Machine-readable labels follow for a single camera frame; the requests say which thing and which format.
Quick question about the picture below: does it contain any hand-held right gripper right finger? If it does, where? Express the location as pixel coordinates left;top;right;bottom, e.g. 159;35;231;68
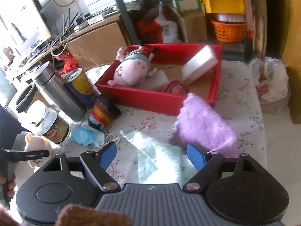
183;144;264;192

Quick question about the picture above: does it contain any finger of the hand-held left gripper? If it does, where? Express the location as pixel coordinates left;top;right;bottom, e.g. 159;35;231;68
0;148;50;158

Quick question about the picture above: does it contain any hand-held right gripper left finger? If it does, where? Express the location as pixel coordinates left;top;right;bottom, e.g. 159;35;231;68
42;142;121;192

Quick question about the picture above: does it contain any cream bear plush toy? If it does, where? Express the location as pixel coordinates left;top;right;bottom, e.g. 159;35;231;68
24;133;53;169

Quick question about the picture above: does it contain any blue face mask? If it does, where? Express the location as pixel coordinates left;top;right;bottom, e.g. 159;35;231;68
71;125;120;147

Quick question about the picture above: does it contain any purple fluffy towel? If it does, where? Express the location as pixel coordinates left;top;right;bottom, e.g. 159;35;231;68
169;92;237;159

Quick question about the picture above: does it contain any light green towel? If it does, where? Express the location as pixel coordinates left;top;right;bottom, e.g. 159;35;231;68
119;129;195;185

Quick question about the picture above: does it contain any rainbow striped sock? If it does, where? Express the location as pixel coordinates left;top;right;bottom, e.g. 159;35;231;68
88;94;121;130

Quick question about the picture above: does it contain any red box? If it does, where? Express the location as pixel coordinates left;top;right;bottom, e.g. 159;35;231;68
95;44;223;117

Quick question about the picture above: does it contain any pink knitted cloth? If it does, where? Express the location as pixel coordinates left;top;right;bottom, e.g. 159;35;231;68
162;79;190;96

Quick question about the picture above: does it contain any small white foam block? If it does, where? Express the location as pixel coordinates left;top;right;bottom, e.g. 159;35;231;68
141;71;170;91

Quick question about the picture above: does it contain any pink pig plush toy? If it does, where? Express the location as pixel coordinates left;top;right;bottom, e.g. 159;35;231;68
108;40;158;89

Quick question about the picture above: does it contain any large white foam block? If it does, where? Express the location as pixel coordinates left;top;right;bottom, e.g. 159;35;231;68
182;45;218;85

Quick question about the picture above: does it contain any person's left hand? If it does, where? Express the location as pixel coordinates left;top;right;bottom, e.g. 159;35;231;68
0;173;16;198

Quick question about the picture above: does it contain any black rimmed cup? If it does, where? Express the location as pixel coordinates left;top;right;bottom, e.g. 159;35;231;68
15;83;38;113

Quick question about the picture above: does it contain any glass jar yellow label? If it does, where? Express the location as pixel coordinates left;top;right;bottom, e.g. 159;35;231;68
41;107;72;145

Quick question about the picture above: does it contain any steel thermos flask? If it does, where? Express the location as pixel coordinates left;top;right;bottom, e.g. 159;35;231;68
33;61;87;121

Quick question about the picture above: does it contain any brown fuzzy cloth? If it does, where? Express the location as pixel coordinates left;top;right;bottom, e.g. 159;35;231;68
0;204;131;226

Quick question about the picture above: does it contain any yellow drink can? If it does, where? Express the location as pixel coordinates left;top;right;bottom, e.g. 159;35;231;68
66;67;102;110

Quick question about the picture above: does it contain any floral tablecloth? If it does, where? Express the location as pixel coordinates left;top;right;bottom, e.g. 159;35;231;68
50;60;267;189

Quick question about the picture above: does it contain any red bag under stand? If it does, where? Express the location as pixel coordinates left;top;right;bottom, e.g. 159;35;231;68
63;56;79;72

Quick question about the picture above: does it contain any clear plastic bag with goods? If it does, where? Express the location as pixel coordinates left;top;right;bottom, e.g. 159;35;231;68
249;56;291;116

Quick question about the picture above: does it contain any flat screen television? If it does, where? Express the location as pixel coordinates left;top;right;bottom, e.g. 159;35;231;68
0;0;52;52

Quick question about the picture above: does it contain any wooden television stand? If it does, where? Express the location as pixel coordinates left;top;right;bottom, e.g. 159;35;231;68
0;12;131;92

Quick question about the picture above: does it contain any black router with antennas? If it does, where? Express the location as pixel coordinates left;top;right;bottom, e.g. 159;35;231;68
62;8;83;33

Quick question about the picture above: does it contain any brown cardboard box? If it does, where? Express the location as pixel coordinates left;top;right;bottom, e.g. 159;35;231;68
169;6;208;43

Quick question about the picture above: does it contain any orange plastic basket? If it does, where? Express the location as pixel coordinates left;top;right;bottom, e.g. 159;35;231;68
210;19;246;43

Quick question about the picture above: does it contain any white power adapter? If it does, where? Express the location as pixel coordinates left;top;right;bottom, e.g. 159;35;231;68
87;14;105;25

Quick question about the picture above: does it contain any black metal shelf rack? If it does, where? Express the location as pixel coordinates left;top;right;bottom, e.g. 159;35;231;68
107;0;268;63

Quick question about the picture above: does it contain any wooden cabinet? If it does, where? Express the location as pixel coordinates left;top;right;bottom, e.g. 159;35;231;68
266;0;301;125

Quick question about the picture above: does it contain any translucent plastic container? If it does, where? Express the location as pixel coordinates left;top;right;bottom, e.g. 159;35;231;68
213;13;246;24

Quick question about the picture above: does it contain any green box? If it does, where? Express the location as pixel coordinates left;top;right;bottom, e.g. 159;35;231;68
172;0;205;13

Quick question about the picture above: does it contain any white plastic device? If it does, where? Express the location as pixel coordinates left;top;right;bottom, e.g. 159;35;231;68
123;0;144;11

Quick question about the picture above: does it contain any yellow box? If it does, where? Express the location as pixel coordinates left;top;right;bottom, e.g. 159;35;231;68
200;0;246;15

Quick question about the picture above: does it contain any tangle of cables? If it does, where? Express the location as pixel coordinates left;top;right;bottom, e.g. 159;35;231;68
45;32;71;58

